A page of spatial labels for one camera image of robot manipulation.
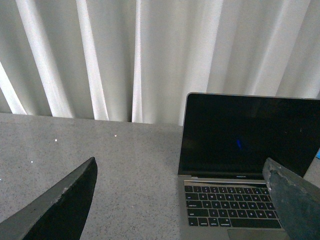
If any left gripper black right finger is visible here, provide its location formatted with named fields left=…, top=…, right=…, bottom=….
left=262, top=158, right=320, bottom=240

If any grey laptop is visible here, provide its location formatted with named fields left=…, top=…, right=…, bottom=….
left=178, top=93, right=320, bottom=240

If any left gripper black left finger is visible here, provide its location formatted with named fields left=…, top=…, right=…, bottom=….
left=0, top=157, right=98, bottom=240

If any blue dome lamp base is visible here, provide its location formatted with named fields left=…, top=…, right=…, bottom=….
left=315, top=149, right=320, bottom=159

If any white pleated curtain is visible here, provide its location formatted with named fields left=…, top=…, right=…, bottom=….
left=0, top=0, right=320, bottom=125

